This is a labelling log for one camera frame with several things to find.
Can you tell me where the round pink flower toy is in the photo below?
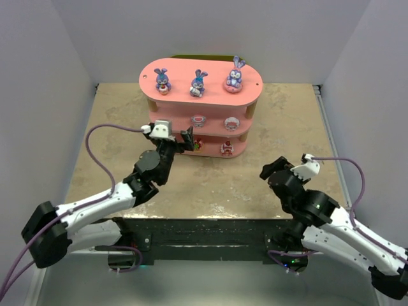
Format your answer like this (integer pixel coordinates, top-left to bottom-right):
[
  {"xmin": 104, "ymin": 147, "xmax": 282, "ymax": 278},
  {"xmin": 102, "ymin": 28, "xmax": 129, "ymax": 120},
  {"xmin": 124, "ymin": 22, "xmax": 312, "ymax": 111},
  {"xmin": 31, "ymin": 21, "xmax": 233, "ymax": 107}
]
[{"xmin": 194, "ymin": 138, "xmax": 205, "ymax": 153}]

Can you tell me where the pink pig toy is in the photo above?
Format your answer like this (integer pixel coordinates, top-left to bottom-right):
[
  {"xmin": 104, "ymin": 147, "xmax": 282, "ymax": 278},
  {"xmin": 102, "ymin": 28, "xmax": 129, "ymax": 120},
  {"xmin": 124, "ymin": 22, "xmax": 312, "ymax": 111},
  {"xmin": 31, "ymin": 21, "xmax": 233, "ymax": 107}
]
[{"xmin": 191, "ymin": 115, "xmax": 207, "ymax": 128}]

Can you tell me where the red white strawberry toy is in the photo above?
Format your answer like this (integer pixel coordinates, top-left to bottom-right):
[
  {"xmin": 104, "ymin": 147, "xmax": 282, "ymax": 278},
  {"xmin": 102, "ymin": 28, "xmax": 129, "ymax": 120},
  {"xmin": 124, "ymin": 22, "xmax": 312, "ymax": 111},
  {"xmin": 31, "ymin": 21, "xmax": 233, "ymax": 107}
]
[{"xmin": 220, "ymin": 141, "xmax": 234, "ymax": 156}]

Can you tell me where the pink white toy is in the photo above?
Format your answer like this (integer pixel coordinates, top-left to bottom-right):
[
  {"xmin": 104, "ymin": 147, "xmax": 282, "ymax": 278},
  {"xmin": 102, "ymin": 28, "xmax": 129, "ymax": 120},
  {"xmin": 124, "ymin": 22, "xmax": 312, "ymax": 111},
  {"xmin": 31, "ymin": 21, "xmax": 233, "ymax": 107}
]
[{"xmin": 224, "ymin": 117, "xmax": 240, "ymax": 131}]

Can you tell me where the purple bunny with bottle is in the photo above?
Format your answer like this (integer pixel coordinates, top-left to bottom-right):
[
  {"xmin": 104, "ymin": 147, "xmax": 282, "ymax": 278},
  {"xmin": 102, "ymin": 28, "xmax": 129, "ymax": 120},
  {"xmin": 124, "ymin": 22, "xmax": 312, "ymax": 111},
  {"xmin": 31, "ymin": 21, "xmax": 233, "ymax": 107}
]
[{"xmin": 189, "ymin": 69, "xmax": 208, "ymax": 98}]

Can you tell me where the purple bunny with cupcake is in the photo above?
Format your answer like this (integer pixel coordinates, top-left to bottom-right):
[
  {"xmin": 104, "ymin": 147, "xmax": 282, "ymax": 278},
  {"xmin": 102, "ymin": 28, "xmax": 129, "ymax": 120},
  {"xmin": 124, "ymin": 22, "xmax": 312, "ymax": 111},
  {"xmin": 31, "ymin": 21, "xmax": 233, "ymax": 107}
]
[{"xmin": 154, "ymin": 68, "xmax": 171, "ymax": 95}]

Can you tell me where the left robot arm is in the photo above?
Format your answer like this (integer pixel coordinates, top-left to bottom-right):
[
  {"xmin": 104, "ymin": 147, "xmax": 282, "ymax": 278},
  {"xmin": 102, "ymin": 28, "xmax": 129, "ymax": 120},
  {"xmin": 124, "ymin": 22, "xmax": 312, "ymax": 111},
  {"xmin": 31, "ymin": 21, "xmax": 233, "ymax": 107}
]
[{"xmin": 22, "ymin": 120, "xmax": 194, "ymax": 268}]

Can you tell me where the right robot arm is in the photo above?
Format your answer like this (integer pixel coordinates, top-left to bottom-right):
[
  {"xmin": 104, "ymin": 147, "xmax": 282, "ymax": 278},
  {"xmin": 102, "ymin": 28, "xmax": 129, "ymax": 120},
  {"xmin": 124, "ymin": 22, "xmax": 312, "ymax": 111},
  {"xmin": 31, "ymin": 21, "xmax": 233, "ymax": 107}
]
[{"xmin": 259, "ymin": 154, "xmax": 407, "ymax": 300}]

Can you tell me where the pink three-tier shelf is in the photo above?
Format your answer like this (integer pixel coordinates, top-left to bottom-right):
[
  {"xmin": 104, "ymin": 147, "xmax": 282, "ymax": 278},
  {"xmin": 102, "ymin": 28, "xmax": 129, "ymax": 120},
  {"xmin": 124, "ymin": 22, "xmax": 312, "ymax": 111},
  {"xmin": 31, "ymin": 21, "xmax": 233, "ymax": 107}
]
[{"xmin": 139, "ymin": 58, "xmax": 263, "ymax": 158}]

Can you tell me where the green board behind shelf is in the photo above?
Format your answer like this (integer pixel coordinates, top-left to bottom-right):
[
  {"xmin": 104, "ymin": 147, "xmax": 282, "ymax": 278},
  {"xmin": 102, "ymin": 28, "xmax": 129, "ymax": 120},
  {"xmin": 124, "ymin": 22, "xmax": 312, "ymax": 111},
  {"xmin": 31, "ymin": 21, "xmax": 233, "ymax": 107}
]
[{"xmin": 171, "ymin": 54, "xmax": 234, "ymax": 62}]

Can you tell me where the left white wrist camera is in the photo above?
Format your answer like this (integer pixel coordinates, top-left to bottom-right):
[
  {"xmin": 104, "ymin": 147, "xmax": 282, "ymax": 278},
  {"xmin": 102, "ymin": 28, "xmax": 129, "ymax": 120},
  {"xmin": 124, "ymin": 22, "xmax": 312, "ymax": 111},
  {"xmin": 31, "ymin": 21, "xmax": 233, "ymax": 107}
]
[{"xmin": 140, "ymin": 119, "xmax": 175, "ymax": 141}]

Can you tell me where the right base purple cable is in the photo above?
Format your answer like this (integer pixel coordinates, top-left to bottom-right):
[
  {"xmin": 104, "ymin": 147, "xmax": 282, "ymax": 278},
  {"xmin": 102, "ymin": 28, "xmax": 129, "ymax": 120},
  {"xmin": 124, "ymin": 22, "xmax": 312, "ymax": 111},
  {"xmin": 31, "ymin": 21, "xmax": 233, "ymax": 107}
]
[{"xmin": 266, "ymin": 248, "xmax": 319, "ymax": 275}]

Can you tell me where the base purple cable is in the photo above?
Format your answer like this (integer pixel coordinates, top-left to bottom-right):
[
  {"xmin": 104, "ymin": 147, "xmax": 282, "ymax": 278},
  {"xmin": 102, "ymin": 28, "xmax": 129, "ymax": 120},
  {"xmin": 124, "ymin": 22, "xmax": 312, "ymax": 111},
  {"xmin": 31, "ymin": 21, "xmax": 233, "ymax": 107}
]
[
  {"xmin": 108, "ymin": 245, "xmax": 143, "ymax": 274},
  {"xmin": 266, "ymin": 248, "xmax": 319, "ymax": 275}
]

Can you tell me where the black base frame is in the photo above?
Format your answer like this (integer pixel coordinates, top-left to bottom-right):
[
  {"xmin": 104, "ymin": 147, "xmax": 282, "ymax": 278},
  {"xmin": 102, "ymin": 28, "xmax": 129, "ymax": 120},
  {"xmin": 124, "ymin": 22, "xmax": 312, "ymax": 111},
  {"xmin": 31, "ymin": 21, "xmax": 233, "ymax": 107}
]
[{"xmin": 94, "ymin": 217, "xmax": 319, "ymax": 267}]

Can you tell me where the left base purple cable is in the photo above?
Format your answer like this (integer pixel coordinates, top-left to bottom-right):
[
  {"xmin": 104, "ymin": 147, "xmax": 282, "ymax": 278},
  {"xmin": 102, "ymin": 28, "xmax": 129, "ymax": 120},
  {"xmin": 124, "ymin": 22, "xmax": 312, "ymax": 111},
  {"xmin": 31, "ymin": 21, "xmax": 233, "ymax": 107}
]
[{"xmin": 108, "ymin": 245, "xmax": 143, "ymax": 274}]

